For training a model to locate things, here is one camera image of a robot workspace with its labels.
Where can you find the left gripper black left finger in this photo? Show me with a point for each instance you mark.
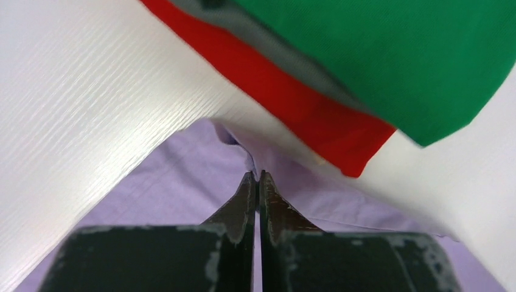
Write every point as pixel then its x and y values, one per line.
pixel 216 255

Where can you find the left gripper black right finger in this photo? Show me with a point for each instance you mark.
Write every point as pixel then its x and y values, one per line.
pixel 299 256

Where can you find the purple t-shirt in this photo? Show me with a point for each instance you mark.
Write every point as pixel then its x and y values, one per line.
pixel 196 170

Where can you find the beige folded t-shirt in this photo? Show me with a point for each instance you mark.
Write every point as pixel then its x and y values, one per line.
pixel 319 161

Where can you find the red folded t-shirt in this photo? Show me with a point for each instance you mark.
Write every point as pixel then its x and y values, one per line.
pixel 342 136

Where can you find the green folded t-shirt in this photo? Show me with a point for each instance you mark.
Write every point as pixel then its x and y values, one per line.
pixel 426 67

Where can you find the grey folded t-shirt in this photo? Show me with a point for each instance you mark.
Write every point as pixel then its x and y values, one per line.
pixel 231 17

